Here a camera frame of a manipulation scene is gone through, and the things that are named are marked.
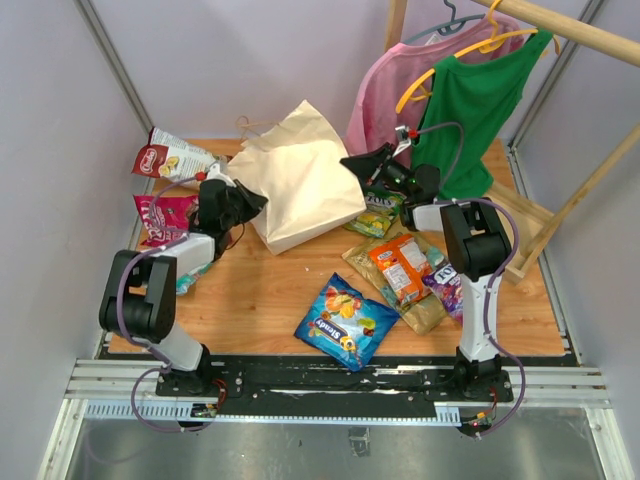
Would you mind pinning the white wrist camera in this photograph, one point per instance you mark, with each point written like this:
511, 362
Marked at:
215, 171
404, 135

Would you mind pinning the green tank top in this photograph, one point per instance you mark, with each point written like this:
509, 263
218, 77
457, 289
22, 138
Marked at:
469, 106

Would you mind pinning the wooden clothes rack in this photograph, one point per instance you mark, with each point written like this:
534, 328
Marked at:
536, 225

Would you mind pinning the pink t-shirt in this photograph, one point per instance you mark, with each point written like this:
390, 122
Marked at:
374, 117

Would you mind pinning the brown paper bag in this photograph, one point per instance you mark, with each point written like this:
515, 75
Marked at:
296, 166

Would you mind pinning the teal white snack packet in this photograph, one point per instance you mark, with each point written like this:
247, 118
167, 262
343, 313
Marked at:
186, 281

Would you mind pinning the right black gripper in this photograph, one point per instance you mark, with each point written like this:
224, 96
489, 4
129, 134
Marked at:
366, 166

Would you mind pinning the purple snack packet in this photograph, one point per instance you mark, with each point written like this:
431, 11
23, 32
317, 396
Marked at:
445, 283

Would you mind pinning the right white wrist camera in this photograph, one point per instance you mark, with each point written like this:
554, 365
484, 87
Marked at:
404, 135

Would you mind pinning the blue candy packet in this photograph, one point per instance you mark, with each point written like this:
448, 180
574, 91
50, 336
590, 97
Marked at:
345, 325

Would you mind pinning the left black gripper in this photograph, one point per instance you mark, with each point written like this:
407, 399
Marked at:
253, 201

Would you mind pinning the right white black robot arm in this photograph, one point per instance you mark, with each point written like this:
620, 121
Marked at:
481, 239

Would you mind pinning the yellow hanger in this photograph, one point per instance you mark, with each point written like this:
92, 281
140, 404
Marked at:
492, 43

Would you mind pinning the grey blue hanger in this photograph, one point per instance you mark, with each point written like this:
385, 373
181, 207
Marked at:
452, 25

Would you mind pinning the green snack packet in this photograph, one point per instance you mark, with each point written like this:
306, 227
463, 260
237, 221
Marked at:
382, 208

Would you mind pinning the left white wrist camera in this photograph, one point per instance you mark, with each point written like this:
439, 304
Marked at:
215, 171

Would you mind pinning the magenta crisps bag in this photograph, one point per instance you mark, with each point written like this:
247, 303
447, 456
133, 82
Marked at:
171, 212

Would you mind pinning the red white chips bag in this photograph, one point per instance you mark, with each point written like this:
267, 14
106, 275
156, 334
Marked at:
172, 158

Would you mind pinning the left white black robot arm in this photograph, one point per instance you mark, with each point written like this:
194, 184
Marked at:
140, 296

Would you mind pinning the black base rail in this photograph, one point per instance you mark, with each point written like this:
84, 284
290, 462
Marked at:
317, 388

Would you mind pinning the orange Fox's candy packet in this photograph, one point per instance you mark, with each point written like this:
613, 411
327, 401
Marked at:
403, 264

